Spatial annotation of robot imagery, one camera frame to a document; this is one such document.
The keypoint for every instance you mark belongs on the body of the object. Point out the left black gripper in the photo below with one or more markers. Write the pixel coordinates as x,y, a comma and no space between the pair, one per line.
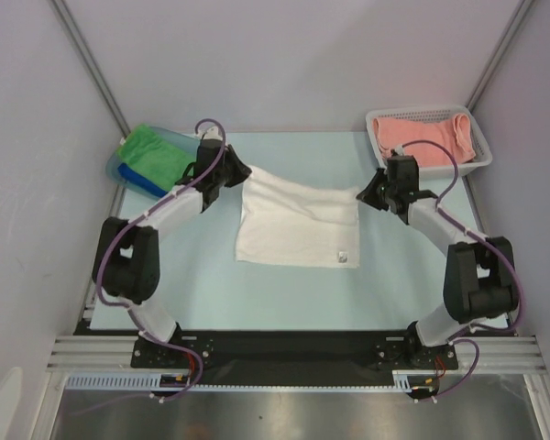
241,171

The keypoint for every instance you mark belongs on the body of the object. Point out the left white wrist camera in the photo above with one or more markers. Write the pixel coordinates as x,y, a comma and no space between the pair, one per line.
211,134

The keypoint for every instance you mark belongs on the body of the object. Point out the white rounded object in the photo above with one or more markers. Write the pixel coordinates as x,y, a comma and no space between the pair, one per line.
10,395

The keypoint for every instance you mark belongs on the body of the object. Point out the blue towel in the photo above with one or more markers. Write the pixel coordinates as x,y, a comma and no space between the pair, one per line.
139,181

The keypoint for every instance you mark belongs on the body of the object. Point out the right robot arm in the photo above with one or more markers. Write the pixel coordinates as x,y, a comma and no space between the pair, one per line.
480,281

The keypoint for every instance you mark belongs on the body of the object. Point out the white towel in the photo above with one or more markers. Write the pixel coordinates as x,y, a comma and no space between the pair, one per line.
285,223

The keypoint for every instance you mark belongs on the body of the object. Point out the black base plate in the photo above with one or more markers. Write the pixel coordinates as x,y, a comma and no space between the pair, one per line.
295,351

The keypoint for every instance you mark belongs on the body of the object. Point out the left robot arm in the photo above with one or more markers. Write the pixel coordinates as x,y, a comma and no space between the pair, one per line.
126,269

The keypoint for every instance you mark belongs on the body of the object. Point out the pink towel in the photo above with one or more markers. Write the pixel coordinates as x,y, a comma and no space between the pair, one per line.
454,134

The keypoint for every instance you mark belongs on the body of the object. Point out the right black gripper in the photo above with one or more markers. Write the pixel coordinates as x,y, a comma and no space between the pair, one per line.
377,191

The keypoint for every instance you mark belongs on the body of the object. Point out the teal plastic tray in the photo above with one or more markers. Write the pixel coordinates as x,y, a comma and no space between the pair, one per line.
114,162

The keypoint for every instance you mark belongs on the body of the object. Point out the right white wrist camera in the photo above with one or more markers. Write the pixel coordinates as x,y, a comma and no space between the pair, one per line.
398,152

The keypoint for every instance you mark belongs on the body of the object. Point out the white slotted cable duct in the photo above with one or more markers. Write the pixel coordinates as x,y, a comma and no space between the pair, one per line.
171,381

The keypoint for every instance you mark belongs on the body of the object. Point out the green towel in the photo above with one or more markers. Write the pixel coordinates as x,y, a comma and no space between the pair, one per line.
149,154

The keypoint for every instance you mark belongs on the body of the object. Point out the white perforated plastic basket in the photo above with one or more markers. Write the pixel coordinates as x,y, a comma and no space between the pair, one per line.
432,114

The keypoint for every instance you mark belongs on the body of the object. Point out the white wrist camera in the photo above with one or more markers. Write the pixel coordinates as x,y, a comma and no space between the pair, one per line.
398,152
211,134

